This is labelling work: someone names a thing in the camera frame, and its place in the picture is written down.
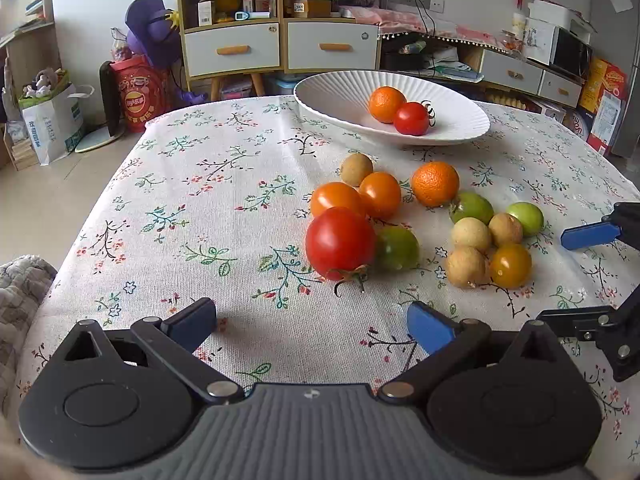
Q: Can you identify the floral white tablecloth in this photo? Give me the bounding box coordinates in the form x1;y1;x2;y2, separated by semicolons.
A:
0;95;640;480

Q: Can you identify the orange cardboard box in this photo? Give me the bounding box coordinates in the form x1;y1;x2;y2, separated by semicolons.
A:
579;57;629;157

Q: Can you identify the low wooden drawer cabinet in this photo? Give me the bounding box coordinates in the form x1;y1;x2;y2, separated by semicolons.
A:
379;35;584;109

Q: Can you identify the grey blanket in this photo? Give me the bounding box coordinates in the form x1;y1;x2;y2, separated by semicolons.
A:
0;255;58;411

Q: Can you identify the yellow tomato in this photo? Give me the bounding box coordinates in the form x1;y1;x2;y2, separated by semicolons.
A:
489;243;533;289

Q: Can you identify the pink fringed cloth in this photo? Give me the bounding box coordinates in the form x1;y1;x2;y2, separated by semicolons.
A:
339;5;512;54

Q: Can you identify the small grey plush toy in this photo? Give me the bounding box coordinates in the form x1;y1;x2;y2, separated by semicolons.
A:
22;68;69;99

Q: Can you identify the orange mandarin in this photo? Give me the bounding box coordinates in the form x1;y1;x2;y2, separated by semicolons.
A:
411;161;460;208
368;86;407;124

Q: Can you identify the large red tomato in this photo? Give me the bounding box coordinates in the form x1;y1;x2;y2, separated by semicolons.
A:
305;207;378;294

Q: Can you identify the purple plush toy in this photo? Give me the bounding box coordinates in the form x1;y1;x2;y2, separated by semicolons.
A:
123;0;208;107

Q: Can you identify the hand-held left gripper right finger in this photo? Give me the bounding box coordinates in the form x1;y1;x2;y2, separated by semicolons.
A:
377;301;583;405

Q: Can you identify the blue plastic storage box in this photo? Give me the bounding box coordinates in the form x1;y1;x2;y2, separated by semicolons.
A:
264;75;307;97

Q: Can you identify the black panel on white base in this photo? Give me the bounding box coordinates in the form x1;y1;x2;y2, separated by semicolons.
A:
75;60;127;154

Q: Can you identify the grey refrigerator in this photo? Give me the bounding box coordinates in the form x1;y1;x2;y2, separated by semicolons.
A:
589;0;640;159

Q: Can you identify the small red tomato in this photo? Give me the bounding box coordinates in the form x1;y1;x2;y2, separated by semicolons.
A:
393;100;439;137

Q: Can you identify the wall power outlet strip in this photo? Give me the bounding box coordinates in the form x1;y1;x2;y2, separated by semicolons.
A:
389;0;446;14

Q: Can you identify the wooden bookshelf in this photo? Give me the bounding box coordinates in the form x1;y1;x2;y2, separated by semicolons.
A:
0;0;64;121

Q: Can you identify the orange tomato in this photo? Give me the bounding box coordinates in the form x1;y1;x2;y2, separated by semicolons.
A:
310;181;367;219
358;172;402;220

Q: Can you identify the black microwave oven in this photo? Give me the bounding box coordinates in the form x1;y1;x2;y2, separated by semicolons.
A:
549;26;594;82

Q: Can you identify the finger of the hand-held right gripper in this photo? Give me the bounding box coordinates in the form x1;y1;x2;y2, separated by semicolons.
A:
561;202;640;252
537;287;640;382

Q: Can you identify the white ribbed oval plate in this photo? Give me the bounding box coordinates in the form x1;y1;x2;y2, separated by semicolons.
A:
293;71;491;147

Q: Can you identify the wooden shelf cabinet with drawer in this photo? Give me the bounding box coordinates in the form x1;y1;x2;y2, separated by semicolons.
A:
283;0;383;75
175;0;287;102

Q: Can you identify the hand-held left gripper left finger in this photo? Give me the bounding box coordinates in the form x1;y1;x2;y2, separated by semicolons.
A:
52;298;247;407

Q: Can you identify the white storage box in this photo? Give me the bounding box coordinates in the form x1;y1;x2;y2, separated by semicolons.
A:
528;0;592;34

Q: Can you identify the white paper bag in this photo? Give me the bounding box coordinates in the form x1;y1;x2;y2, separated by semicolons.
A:
19;83;95;166

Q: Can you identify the red bucket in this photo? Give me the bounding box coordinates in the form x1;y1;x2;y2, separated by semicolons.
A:
110;57;169;134

